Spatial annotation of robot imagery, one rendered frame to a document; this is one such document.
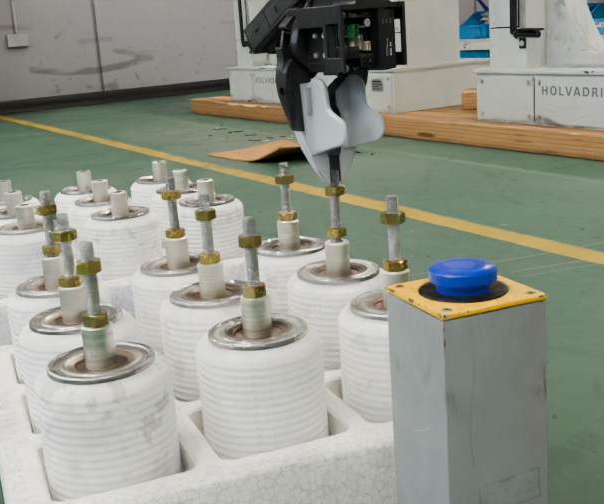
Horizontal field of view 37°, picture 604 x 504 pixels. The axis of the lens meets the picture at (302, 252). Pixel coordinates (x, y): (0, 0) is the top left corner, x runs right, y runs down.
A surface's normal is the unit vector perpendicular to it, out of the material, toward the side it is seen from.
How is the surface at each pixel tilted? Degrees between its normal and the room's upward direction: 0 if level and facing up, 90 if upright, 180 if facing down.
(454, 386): 90
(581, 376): 0
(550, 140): 90
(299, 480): 90
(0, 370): 0
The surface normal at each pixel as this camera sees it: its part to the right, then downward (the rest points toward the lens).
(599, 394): -0.07, -0.97
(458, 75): 0.50, 0.18
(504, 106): -0.87, 0.18
